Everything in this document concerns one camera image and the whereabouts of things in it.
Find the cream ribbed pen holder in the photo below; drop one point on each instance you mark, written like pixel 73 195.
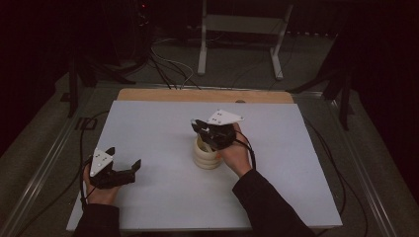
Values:
pixel 204 159

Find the black tripod stand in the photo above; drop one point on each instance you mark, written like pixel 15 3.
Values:
pixel 73 89

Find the metal floor rail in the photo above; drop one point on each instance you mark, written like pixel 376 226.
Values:
pixel 42 168
pixel 362 171

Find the black stand with feet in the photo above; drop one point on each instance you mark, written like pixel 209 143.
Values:
pixel 344 105

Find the person's left hand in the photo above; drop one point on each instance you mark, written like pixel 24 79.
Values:
pixel 100 197

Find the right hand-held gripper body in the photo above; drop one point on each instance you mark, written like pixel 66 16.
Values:
pixel 222 135

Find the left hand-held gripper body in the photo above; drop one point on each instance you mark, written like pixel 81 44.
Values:
pixel 100 162

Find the white metal stand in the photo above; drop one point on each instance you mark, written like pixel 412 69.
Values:
pixel 243 23

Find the person's right hand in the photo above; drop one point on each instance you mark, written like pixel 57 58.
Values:
pixel 235 156

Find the white board sheet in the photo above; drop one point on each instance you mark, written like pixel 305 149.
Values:
pixel 158 197

